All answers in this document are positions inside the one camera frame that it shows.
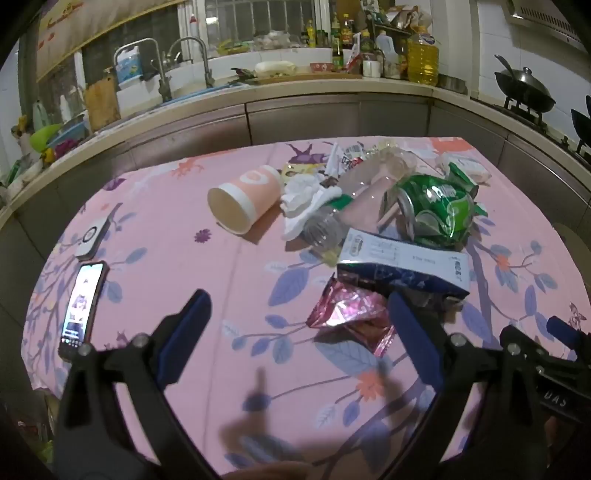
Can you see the black wok with lid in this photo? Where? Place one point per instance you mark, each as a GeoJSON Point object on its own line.
{"type": "Point", "coordinates": [526, 90]}

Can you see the green striped snack wrapper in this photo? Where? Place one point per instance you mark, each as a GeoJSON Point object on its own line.
{"type": "Point", "coordinates": [459, 175]}

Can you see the dark sauce bottle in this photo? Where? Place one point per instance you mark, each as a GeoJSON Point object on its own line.
{"type": "Point", "coordinates": [337, 55]}

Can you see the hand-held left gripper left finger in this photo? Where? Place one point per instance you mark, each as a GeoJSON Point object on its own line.
{"type": "Point", "coordinates": [184, 337]}

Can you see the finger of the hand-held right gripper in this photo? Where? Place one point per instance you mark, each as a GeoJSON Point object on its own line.
{"type": "Point", "coordinates": [565, 331]}

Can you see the large wooden cutting board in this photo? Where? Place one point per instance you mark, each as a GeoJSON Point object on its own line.
{"type": "Point", "coordinates": [323, 76]}

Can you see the pink paper cup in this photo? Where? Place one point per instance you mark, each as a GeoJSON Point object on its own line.
{"type": "Point", "coordinates": [249, 189]}

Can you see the white pink packet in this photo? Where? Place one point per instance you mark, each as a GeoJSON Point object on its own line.
{"type": "Point", "coordinates": [351, 161]}

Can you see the white remote control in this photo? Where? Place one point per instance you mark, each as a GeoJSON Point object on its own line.
{"type": "Point", "coordinates": [92, 237]}

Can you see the white cup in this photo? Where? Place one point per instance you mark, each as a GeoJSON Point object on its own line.
{"type": "Point", "coordinates": [371, 69]}

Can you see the square steel faucet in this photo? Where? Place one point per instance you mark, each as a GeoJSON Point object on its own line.
{"type": "Point", "coordinates": [159, 64]}

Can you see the curved steel faucet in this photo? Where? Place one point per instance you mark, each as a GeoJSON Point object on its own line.
{"type": "Point", "coordinates": [203, 60]}

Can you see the clear plastic bottle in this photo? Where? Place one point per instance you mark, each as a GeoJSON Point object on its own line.
{"type": "Point", "coordinates": [364, 194]}

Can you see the small wooden cutting board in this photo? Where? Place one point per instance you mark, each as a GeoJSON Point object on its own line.
{"type": "Point", "coordinates": [101, 106]}

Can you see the white radish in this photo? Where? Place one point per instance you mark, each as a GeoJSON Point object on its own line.
{"type": "Point", "coordinates": [274, 68]}

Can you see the small steel bowl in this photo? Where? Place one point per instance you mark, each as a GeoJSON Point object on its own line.
{"type": "Point", "coordinates": [451, 83]}

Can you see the red bowl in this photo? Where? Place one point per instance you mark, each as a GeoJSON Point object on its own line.
{"type": "Point", "coordinates": [322, 68]}

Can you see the black smartphone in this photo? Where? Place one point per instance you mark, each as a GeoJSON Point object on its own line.
{"type": "Point", "coordinates": [83, 309]}

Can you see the crushed green can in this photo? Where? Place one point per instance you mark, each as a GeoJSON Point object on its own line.
{"type": "Point", "coordinates": [438, 207]}

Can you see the pink foil wrapper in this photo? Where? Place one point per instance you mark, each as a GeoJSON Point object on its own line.
{"type": "Point", "coordinates": [346, 309]}

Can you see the white plastic jug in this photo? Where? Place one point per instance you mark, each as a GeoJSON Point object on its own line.
{"type": "Point", "coordinates": [388, 55]}

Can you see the green plastic basin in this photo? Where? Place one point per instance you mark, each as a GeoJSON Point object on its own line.
{"type": "Point", "coordinates": [44, 136]}

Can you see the row of condiment bottles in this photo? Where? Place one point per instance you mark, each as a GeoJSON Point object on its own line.
{"type": "Point", "coordinates": [332, 30]}

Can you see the yellow snack packet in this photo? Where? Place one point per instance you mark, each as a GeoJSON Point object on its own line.
{"type": "Point", "coordinates": [300, 170]}

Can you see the white tissue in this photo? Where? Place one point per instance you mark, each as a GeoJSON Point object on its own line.
{"type": "Point", "coordinates": [300, 198]}

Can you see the white jug with blue label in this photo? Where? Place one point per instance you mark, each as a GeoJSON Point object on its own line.
{"type": "Point", "coordinates": [129, 64]}

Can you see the barred kitchen window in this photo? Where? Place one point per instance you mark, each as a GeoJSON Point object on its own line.
{"type": "Point", "coordinates": [258, 18]}

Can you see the clear plastic wrapper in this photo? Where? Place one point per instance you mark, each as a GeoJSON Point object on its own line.
{"type": "Point", "coordinates": [388, 152]}

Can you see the black gas stove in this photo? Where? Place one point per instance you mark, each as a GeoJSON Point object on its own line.
{"type": "Point", "coordinates": [521, 113]}

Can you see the white plastic packet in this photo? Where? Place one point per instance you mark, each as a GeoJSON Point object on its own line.
{"type": "Point", "coordinates": [471, 168]}

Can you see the blue and white carton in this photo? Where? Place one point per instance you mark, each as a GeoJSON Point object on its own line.
{"type": "Point", "coordinates": [397, 254]}

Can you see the large cooking oil bottle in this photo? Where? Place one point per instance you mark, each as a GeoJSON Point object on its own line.
{"type": "Point", "coordinates": [422, 60]}

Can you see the pink floral tablecloth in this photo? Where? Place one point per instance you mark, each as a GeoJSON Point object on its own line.
{"type": "Point", "coordinates": [184, 258]}

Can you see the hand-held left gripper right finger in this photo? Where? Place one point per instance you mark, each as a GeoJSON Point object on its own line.
{"type": "Point", "coordinates": [415, 337]}

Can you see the printed window blind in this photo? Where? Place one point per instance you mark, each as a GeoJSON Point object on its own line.
{"type": "Point", "coordinates": [92, 27]}

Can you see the steel range hood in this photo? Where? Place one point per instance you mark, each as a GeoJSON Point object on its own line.
{"type": "Point", "coordinates": [545, 18]}

